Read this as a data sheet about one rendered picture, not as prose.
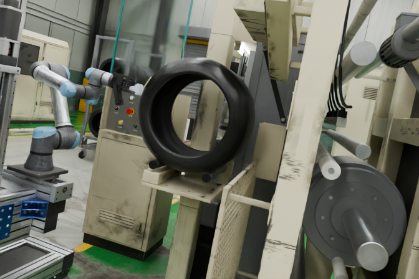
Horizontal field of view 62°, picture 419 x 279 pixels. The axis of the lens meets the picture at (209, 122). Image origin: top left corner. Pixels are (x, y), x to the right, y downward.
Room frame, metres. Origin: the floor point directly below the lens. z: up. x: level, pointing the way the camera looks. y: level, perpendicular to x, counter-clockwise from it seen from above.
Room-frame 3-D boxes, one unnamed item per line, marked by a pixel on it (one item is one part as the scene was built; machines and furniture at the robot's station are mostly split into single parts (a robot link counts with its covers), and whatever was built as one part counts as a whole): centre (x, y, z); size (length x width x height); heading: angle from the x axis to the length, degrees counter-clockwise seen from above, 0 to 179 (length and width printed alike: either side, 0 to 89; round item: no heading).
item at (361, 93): (5.33, -2.30, 1.05); 1.61 x 0.73 x 2.10; 162
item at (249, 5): (1.65, -0.20, 1.71); 0.61 x 0.25 x 0.15; 166
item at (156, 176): (1.88, 0.19, 0.84); 0.36 x 0.09 x 0.06; 166
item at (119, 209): (2.74, 0.50, 0.63); 0.56 x 0.41 x 1.27; 76
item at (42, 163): (1.92, 0.89, 0.77); 0.15 x 0.15 x 0.10
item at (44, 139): (1.93, 0.89, 0.88); 0.13 x 0.12 x 0.14; 147
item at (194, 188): (1.85, 0.06, 0.80); 0.37 x 0.36 x 0.02; 76
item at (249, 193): (1.54, -0.20, 0.65); 0.90 x 0.02 x 0.70; 166
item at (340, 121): (1.88, -0.61, 1.30); 0.83 x 0.13 x 0.08; 166
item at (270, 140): (1.97, -0.36, 1.05); 0.20 x 0.15 x 0.30; 166
